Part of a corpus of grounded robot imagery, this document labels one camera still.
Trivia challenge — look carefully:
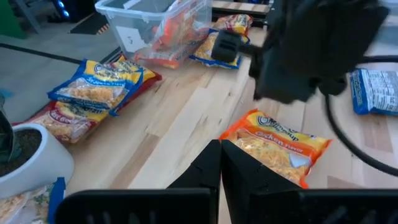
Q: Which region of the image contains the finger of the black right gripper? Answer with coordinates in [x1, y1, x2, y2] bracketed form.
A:
[210, 29, 265, 63]

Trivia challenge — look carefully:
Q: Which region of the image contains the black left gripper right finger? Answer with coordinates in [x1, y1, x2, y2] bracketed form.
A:
[221, 139, 398, 224]

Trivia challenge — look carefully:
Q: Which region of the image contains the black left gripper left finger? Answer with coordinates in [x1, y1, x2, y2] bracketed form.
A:
[55, 139, 222, 224]

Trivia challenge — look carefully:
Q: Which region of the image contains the blue Maruchan noodle pack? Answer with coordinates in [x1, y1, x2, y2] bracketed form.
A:
[47, 58, 146, 118]
[0, 176, 67, 224]
[188, 28, 251, 70]
[348, 67, 398, 116]

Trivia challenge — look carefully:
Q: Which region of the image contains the red Maruchan noodle pack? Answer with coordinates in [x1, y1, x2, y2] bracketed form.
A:
[27, 100, 109, 144]
[110, 54, 163, 111]
[212, 13, 254, 37]

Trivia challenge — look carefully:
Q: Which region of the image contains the orange Maruchan noodle pack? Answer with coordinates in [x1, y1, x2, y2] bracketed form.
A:
[218, 108, 333, 190]
[134, 27, 213, 70]
[151, 9, 200, 52]

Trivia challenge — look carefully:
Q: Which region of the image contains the clear plastic bin with label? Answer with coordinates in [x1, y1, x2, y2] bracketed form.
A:
[95, 0, 214, 70]

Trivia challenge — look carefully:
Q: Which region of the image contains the black mat with hazard stripes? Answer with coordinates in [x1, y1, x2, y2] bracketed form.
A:
[68, 11, 110, 35]

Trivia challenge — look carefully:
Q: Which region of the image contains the dark computer with blue lights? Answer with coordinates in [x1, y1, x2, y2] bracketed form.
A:
[49, 0, 97, 23]

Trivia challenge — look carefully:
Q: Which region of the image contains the green plant in white pot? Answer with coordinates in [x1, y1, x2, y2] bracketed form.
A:
[0, 91, 75, 200]

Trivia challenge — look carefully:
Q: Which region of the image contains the green panel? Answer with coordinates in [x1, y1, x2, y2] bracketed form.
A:
[0, 0, 26, 40]

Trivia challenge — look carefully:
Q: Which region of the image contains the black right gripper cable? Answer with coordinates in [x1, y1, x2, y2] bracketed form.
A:
[325, 55, 398, 177]

